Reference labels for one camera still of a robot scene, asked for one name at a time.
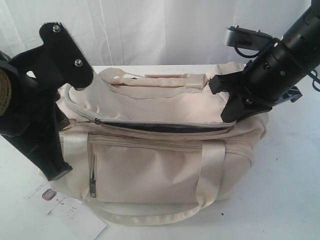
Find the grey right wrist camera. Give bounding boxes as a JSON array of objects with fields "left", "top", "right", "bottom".
[{"left": 223, "top": 26, "right": 273, "bottom": 51}]

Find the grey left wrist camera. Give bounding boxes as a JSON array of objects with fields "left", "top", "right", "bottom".
[{"left": 39, "top": 22, "right": 94, "bottom": 90}]

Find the metal zipper pull ring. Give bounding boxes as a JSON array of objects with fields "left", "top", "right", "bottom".
[{"left": 65, "top": 117, "right": 101, "bottom": 131}]

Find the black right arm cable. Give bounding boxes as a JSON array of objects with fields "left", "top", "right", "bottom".
[{"left": 233, "top": 42, "right": 320, "bottom": 93}]

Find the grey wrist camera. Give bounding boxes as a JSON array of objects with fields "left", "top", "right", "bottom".
[
  {"left": 223, "top": 26, "right": 273, "bottom": 51},
  {"left": 39, "top": 22, "right": 94, "bottom": 90}
]

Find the white backdrop curtain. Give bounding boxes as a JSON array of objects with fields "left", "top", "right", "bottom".
[{"left": 0, "top": 0, "right": 311, "bottom": 66}]

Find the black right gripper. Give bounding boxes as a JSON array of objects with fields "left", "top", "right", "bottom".
[{"left": 208, "top": 39, "right": 303, "bottom": 123}]

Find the white paper hang tag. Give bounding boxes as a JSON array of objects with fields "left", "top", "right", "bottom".
[{"left": 24, "top": 183, "right": 81, "bottom": 215}]

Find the cream fabric duffel bag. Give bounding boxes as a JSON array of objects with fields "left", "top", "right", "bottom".
[{"left": 50, "top": 62, "right": 268, "bottom": 226}]

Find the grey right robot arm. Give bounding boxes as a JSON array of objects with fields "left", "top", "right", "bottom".
[{"left": 208, "top": 0, "right": 320, "bottom": 123}]

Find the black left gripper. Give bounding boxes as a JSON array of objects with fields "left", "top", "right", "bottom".
[{"left": 0, "top": 52, "right": 73, "bottom": 181}]

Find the white paper sheet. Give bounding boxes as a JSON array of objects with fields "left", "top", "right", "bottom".
[{"left": 47, "top": 203, "right": 107, "bottom": 240}]

